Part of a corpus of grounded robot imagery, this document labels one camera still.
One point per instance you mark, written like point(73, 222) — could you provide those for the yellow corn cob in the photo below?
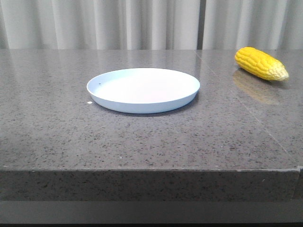
point(261, 64)

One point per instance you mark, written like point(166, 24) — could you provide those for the white round plate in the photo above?
point(143, 90)

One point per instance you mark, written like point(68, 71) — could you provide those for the grey pleated curtain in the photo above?
point(151, 24)

